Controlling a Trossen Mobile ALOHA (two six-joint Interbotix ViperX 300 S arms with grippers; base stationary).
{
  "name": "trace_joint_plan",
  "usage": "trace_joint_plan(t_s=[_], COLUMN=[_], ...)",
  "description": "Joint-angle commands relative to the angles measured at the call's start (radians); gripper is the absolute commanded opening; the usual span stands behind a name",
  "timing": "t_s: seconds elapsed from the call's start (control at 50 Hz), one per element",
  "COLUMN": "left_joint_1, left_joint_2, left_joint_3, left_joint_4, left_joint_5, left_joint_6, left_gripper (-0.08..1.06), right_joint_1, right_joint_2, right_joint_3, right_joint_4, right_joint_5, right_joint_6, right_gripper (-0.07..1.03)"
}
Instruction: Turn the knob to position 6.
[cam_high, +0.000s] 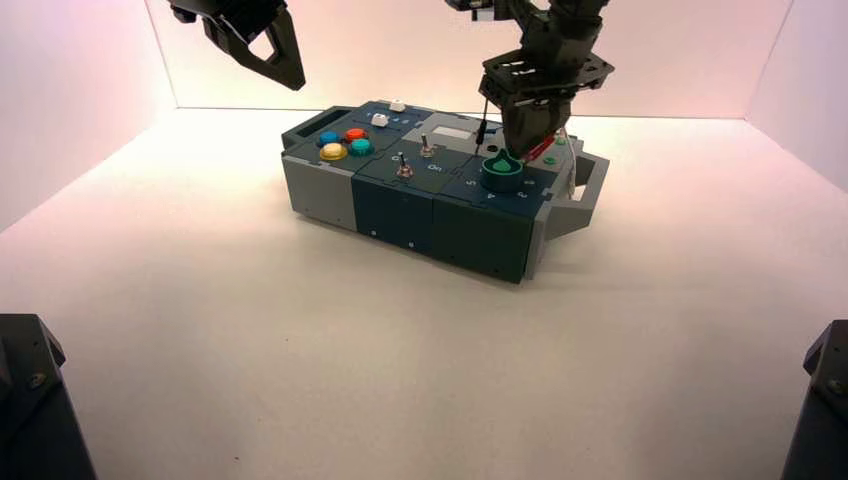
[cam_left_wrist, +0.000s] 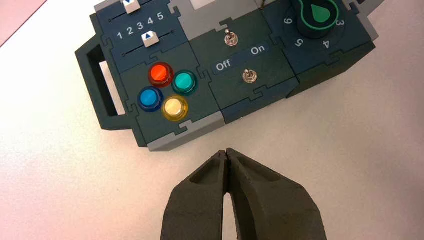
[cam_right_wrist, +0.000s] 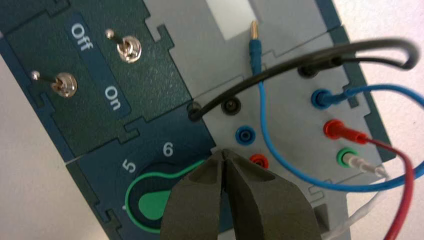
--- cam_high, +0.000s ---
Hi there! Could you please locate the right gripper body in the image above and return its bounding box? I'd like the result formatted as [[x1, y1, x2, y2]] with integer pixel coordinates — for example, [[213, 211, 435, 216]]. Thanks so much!
[[478, 14, 616, 113]]

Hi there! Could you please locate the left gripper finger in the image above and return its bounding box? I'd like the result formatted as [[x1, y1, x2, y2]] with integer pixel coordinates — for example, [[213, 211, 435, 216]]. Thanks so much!
[[221, 5, 308, 93], [201, 15, 248, 58]]

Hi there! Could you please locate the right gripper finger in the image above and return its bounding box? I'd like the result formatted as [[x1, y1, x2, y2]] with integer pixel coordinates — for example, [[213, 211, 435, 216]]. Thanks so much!
[[529, 97, 574, 158], [500, 104, 535, 160]]

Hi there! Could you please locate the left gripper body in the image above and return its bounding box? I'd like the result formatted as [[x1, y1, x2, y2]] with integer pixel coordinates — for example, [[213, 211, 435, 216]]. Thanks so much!
[[167, 0, 287, 34]]

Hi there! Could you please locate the green rotary pointer knob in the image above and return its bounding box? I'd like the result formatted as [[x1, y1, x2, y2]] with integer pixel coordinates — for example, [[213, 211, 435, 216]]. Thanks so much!
[[480, 149, 525, 194]]

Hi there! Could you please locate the black robot base housing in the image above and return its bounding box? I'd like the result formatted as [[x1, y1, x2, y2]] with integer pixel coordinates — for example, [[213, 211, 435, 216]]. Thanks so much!
[[0, 313, 99, 480], [780, 319, 848, 480]]

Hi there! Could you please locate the teal and grey control box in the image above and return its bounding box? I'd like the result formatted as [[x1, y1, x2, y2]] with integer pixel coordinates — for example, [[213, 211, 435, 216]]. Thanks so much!
[[280, 99, 611, 286]]

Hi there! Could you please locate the red banana plug cable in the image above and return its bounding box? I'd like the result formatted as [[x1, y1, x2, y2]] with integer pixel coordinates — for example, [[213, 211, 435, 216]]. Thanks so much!
[[525, 135, 558, 164]]

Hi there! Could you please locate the black banana plug cable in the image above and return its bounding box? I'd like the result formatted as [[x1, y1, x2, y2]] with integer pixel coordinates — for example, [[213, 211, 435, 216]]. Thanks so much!
[[474, 99, 492, 157]]

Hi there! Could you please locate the white banana plug cable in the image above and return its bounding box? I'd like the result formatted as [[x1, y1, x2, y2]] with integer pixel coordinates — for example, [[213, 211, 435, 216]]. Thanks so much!
[[561, 127, 580, 197]]

